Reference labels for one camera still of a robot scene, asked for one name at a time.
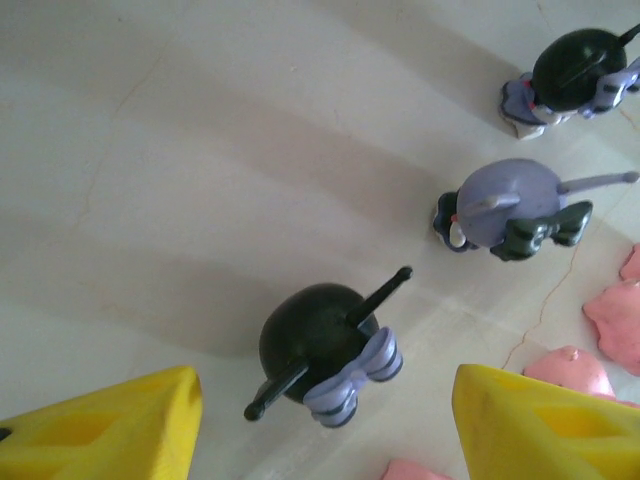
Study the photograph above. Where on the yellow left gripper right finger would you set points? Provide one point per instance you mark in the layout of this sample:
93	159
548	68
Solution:
550	440

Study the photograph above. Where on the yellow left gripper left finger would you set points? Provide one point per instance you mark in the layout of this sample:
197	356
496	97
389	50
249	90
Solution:
100	440

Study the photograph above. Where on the pink plastic pig toy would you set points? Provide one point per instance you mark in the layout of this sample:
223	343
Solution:
570	372
410	471
632	260
615	325

